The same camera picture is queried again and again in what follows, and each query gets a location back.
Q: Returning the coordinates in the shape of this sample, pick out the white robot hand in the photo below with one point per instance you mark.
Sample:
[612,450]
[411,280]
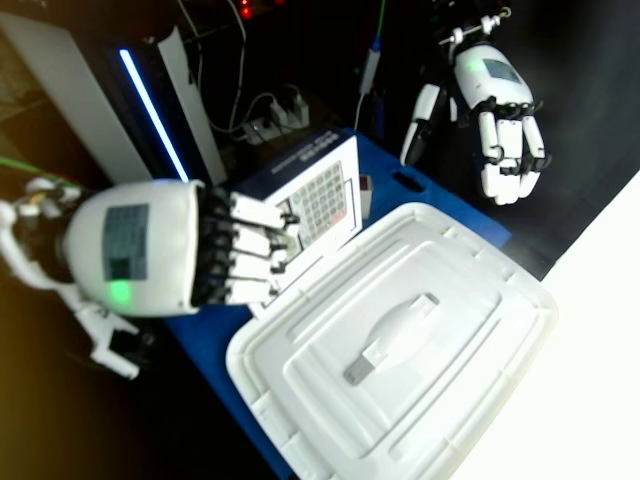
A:
[480,80]
[165,240]

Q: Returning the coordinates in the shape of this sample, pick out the small dark box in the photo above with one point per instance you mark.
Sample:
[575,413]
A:
[366,192]

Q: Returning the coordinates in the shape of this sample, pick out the blue and white product box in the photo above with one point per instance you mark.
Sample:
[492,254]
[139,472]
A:
[320,200]

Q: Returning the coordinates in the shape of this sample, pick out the white plastic lid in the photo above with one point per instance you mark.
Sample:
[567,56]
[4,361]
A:
[425,350]

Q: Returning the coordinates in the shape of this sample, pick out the black curtain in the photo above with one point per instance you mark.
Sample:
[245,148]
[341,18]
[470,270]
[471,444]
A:
[590,75]

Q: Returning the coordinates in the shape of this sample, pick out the white power strip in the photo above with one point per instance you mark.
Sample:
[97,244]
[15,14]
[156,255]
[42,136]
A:
[272,130]

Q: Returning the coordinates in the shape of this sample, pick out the white tower with blue light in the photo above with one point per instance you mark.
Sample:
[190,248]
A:
[60,80]

